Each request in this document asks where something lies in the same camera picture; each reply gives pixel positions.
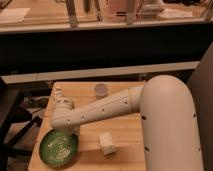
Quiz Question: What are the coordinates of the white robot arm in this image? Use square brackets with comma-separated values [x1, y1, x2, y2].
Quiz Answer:
[51, 75, 204, 171]

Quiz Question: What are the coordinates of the white bottle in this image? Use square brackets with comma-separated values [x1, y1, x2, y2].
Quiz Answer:
[54, 87, 63, 100]

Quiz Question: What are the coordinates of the black chair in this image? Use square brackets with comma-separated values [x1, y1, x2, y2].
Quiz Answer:
[0, 77, 42, 171]

